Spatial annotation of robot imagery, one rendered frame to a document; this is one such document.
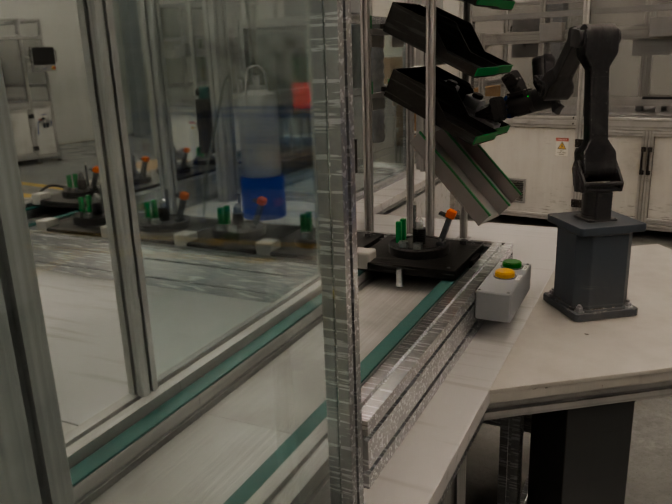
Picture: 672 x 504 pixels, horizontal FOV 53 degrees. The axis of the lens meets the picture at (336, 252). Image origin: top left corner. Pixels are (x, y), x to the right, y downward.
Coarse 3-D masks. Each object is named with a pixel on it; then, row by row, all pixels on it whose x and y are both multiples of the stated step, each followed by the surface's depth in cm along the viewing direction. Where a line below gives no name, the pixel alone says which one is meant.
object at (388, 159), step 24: (360, 48) 255; (384, 48) 276; (360, 72) 257; (384, 72) 278; (360, 96) 259; (360, 120) 261; (384, 120) 283; (360, 144) 263; (384, 144) 286; (360, 168) 266; (384, 168) 288
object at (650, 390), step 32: (640, 384) 121; (512, 416) 118; (544, 416) 156; (576, 416) 145; (608, 416) 147; (544, 448) 157; (576, 448) 148; (608, 448) 149; (544, 480) 158; (576, 480) 150; (608, 480) 152
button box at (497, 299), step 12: (528, 264) 146; (492, 276) 139; (516, 276) 138; (528, 276) 144; (480, 288) 132; (492, 288) 132; (504, 288) 132; (516, 288) 133; (528, 288) 146; (480, 300) 131; (492, 300) 130; (504, 300) 129; (516, 300) 134; (480, 312) 132; (492, 312) 131; (504, 312) 130
